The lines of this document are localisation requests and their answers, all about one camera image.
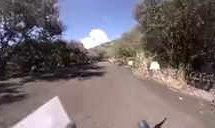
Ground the grey asphalt road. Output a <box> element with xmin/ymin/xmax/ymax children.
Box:
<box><xmin>0</xmin><ymin>61</ymin><xmax>215</xmax><ymax>128</ymax></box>

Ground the distant hill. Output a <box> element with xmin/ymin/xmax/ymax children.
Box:
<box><xmin>90</xmin><ymin>39</ymin><xmax>129</xmax><ymax>62</ymax></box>

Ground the row of trees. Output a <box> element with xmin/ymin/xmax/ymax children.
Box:
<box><xmin>0</xmin><ymin>0</ymin><xmax>100</xmax><ymax>82</ymax></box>

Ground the wood on roadside slope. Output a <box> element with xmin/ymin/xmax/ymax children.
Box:
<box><xmin>109</xmin><ymin>0</ymin><xmax>215</xmax><ymax>92</ymax></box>

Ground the robot's own part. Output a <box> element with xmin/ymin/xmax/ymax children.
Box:
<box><xmin>138</xmin><ymin>116</ymin><xmax>168</xmax><ymax>128</ymax></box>

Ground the dry grass verge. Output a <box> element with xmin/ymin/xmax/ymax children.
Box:
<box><xmin>108</xmin><ymin>49</ymin><xmax>215</xmax><ymax>108</ymax></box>

